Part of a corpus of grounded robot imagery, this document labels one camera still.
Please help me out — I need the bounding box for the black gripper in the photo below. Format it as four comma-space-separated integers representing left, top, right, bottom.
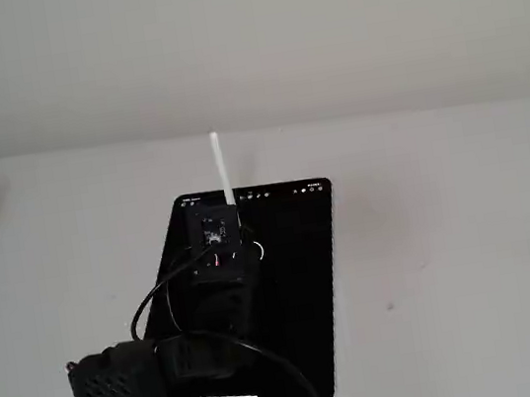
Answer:
187, 247, 256, 301

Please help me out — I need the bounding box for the white stylus pen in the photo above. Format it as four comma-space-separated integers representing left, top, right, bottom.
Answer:
207, 129, 238, 209

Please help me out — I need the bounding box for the black screen tablet, silver edge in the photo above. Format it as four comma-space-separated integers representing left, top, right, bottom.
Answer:
121, 173, 364, 397

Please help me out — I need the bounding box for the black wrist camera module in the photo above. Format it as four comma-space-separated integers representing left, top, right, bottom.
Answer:
183, 200, 246, 261

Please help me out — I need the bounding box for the thin black cable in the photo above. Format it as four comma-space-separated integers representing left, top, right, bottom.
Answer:
120, 245, 231, 344

